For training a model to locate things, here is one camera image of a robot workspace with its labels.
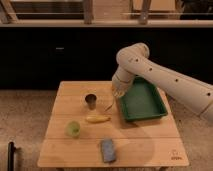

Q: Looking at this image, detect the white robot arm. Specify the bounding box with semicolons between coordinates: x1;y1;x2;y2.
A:
112;43;213;123

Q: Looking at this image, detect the wooden table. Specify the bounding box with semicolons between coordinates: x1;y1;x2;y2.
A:
38;81;189;168

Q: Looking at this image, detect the green plastic cup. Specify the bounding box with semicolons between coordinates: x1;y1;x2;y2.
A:
65;121;80;137

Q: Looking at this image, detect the black chair part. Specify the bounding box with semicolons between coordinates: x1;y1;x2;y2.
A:
7;141;16;171

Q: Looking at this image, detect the wooden railing shelf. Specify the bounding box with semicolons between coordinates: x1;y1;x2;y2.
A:
0;0;213;27

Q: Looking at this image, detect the metal cup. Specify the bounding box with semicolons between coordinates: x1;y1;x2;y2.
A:
85;94;97;110

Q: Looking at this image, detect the yellow banana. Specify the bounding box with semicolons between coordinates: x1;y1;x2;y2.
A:
86;115;110;123

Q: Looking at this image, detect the green plastic tray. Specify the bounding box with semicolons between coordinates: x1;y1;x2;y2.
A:
119;77;168;122

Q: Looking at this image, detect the blue grey sponge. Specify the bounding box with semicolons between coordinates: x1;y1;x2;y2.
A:
101;139;116;163

